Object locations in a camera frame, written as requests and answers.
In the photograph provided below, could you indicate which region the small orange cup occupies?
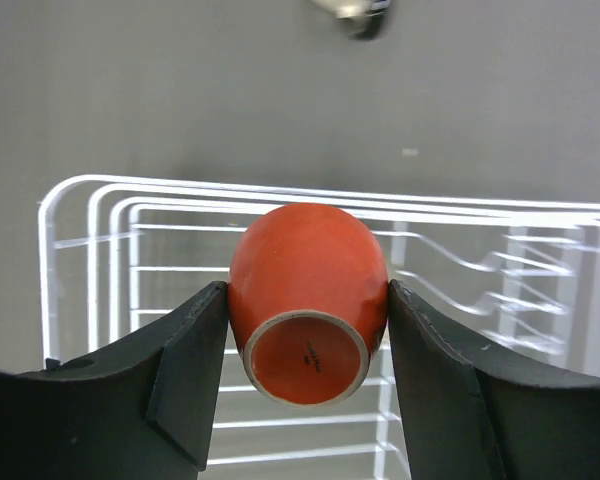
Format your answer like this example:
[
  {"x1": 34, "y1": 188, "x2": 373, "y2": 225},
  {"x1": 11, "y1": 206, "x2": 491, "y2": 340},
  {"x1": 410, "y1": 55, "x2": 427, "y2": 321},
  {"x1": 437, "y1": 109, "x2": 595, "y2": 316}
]
[{"x1": 228, "y1": 203, "x2": 389, "y2": 407}]

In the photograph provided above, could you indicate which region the white wire dish rack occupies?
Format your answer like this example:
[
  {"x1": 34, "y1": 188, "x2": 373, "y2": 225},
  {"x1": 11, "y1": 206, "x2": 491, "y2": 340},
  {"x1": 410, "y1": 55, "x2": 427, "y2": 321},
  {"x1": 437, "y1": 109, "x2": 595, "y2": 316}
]
[{"x1": 38, "y1": 174, "x2": 600, "y2": 479}]

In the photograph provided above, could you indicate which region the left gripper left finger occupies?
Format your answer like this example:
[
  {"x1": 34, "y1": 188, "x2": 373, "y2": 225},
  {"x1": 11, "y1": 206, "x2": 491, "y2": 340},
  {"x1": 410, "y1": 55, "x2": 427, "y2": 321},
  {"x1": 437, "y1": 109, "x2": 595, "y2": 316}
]
[{"x1": 0, "y1": 281, "x2": 228, "y2": 479}]

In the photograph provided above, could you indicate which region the cream dimpled mug black handle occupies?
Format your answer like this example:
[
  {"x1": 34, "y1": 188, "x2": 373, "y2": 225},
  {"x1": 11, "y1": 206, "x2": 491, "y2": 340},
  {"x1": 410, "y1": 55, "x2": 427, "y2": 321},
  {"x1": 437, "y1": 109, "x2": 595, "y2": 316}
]
[{"x1": 311, "y1": 0, "x2": 392, "y2": 41}]

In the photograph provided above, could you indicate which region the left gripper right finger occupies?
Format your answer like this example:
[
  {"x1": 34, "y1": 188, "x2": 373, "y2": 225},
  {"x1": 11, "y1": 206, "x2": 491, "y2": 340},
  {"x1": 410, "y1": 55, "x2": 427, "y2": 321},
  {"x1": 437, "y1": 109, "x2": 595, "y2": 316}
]
[{"x1": 388, "y1": 280, "x2": 600, "y2": 479}]

